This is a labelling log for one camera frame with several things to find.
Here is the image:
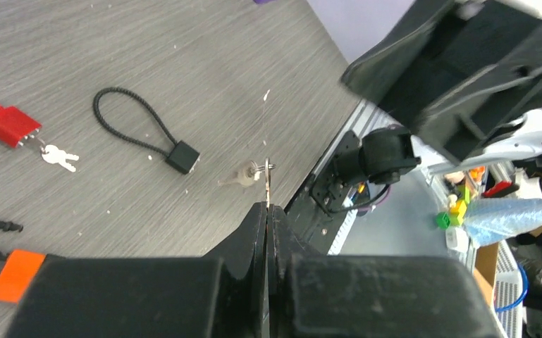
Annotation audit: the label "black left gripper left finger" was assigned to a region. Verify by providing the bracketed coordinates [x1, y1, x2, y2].
[6, 202, 269, 337]

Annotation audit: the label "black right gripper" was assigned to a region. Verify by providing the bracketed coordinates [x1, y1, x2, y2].
[341, 1, 542, 164]

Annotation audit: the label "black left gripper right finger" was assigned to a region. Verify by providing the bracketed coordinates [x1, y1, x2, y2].
[266, 206, 500, 337]

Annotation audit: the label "small silver keys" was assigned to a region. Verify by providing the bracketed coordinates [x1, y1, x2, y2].
[218, 158, 276, 208]

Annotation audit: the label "black cable padlock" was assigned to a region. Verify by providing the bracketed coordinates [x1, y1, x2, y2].
[92, 87, 202, 176]

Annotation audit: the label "orange black padlock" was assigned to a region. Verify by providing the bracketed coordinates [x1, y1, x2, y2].
[0, 218, 47, 305]

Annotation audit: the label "red cable padlock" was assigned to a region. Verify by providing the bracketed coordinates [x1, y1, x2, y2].
[0, 104, 42, 148]

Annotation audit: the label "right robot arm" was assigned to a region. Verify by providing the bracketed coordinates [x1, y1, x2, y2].
[333, 1, 542, 184]

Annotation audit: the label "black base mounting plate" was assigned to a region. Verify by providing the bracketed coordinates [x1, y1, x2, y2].
[284, 130, 393, 255]

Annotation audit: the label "green toy block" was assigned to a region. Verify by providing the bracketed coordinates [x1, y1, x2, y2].
[435, 212, 452, 230]

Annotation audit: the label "clear plastic bag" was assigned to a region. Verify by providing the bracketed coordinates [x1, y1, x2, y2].
[462, 198, 542, 247]

